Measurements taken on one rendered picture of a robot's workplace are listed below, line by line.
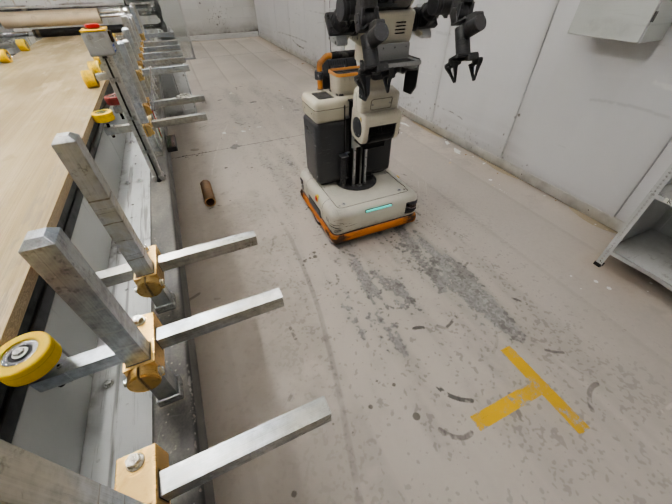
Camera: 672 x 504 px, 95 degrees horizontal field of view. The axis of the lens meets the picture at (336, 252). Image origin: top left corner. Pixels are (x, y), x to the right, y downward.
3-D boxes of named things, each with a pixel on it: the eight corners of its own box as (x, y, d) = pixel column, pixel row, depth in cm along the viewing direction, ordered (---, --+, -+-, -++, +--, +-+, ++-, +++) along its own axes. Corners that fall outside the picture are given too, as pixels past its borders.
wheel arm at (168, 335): (280, 298, 68) (278, 285, 66) (285, 309, 66) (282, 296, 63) (47, 377, 55) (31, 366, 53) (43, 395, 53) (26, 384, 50)
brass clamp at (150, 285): (165, 257, 82) (158, 243, 79) (168, 293, 73) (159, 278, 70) (140, 264, 80) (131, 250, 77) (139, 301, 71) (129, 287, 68)
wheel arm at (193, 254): (255, 240, 87) (253, 228, 84) (258, 247, 85) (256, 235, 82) (76, 290, 74) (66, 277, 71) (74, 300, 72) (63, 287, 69)
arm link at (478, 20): (466, 9, 127) (449, 10, 124) (489, -7, 116) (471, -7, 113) (468, 42, 130) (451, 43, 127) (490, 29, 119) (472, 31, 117)
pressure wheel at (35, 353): (27, 414, 52) (-28, 383, 44) (43, 371, 57) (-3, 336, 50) (82, 398, 54) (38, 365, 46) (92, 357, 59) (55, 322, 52)
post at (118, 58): (162, 153, 150) (113, 34, 118) (162, 156, 148) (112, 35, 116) (154, 155, 149) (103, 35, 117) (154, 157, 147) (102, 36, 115)
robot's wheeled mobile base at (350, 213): (299, 196, 243) (296, 167, 226) (370, 180, 261) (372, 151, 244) (333, 248, 197) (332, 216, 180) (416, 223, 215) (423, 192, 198)
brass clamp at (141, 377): (166, 324, 64) (156, 310, 60) (169, 383, 55) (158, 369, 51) (133, 335, 62) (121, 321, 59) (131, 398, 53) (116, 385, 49)
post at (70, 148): (177, 305, 84) (76, 128, 52) (178, 315, 82) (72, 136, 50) (163, 309, 83) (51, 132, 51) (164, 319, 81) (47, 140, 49)
